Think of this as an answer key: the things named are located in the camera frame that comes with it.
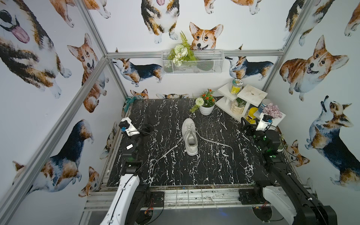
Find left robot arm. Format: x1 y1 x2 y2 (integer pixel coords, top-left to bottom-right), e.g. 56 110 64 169
101 122 154 225

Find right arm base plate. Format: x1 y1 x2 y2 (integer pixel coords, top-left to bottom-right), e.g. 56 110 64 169
238 189 265 205

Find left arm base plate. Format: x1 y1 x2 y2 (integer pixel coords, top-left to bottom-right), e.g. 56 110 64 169
142 191 165 208

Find white wire basket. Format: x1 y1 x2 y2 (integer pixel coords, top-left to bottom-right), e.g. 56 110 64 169
161 50 225 75

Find white sneaker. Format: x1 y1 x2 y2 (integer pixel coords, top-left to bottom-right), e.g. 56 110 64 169
181 118 198 156

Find teal cloth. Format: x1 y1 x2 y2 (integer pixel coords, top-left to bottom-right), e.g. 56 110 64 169
123 96 139 113

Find white stepped shelf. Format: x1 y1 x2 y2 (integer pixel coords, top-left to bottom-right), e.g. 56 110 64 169
216 82 268 122

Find white pot orange flowers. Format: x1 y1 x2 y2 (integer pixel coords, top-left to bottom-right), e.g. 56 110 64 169
190 89 216 115

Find cream bumpy pot plant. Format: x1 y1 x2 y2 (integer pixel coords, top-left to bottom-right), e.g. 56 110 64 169
231 98 247 114

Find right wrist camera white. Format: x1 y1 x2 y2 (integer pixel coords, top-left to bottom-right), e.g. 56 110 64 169
256 114 273 132

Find pink flowers white pot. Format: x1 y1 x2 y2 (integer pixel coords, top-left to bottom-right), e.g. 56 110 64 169
262 103 283 119

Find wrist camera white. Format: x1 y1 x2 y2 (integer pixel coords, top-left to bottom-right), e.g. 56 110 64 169
256 114 273 132
119 117 140 137

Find clear jar yellow label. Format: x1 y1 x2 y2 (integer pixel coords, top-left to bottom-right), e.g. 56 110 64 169
230 79 244 95

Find blue white can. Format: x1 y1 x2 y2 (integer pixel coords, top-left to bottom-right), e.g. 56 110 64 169
258 98 272 113

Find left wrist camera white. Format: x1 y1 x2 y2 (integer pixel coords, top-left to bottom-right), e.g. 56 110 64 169
119 117 140 137

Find white green artificial flowers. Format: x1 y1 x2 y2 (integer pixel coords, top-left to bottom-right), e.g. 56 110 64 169
167 31 198 67

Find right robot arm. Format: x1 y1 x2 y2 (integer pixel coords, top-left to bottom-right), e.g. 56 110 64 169
241 123 338 225

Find yellow round container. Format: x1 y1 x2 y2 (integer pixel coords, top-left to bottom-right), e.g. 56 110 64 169
246 107 258 124

